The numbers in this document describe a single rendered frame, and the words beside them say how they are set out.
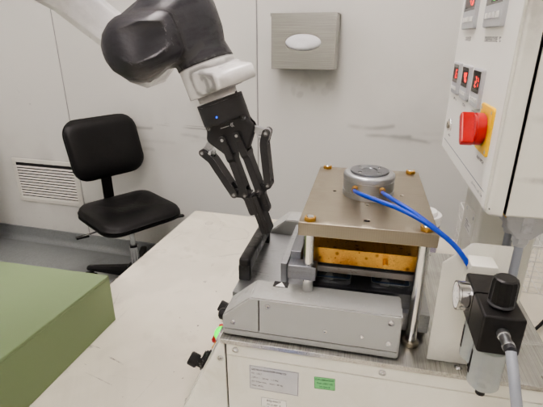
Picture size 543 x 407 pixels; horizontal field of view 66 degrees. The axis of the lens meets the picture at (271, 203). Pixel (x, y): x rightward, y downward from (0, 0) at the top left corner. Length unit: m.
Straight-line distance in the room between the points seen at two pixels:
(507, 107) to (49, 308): 0.80
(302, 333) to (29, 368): 0.48
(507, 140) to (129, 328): 0.81
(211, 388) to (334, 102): 1.70
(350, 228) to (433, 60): 1.66
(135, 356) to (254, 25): 1.73
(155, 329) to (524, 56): 0.82
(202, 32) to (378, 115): 1.61
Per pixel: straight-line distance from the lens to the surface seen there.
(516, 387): 0.46
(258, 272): 0.72
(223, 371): 0.70
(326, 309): 0.59
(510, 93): 0.51
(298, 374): 0.66
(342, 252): 0.61
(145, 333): 0.98
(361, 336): 0.61
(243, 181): 0.70
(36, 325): 0.87
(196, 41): 0.66
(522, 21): 0.51
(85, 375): 0.92
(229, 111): 0.66
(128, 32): 0.65
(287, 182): 2.33
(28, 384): 0.88
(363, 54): 2.16
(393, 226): 0.57
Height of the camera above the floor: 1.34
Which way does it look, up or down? 22 degrees down
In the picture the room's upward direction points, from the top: straight up
